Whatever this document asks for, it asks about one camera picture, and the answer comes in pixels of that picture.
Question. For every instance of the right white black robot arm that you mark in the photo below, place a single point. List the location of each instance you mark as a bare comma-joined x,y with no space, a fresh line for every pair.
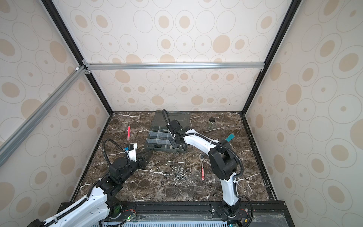
225,163

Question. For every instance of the pink marker pen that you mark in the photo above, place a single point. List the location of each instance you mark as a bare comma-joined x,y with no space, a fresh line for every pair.
128,133

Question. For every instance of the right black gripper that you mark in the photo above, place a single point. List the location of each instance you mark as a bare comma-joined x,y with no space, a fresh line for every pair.
173,144

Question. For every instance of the grey compartment organizer box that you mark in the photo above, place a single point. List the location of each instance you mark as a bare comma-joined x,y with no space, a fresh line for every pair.
159,137

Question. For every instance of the cluster of silver hex nuts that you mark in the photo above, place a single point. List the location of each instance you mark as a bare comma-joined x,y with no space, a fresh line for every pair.
179,170

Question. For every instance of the small black-lidded glass jar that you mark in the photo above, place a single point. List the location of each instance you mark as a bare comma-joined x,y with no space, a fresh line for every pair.
211,123

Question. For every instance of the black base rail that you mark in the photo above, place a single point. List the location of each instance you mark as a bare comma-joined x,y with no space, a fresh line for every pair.
193,214

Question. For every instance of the left diagonal aluminium frame bar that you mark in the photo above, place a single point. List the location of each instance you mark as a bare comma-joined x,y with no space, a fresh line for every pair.
19,135

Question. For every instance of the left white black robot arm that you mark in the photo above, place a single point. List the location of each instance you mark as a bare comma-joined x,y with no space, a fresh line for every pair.
100,202

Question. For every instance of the horizontal aluminium frame bar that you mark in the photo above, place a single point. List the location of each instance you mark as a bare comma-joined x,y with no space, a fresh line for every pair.
175,66

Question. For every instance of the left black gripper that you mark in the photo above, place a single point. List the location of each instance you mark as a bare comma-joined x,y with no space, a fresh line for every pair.
140,159

